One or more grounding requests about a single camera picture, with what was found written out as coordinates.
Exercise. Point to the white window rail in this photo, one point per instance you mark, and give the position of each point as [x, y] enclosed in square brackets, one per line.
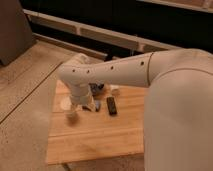
[96, 33]

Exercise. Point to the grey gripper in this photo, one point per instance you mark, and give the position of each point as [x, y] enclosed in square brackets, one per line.
[93, 107]

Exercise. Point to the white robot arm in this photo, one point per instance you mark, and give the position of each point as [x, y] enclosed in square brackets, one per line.
[178, 109]

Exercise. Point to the black bowl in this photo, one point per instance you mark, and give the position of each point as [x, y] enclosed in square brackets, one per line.
[96, 89]

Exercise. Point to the small white bowl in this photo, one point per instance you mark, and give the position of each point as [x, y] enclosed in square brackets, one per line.
[114, 87]

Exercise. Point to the grey cabinet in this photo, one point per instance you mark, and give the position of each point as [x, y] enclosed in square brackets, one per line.
[16, 36]

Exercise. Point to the black remote control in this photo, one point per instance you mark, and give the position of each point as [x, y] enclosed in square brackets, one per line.
[111, 106]

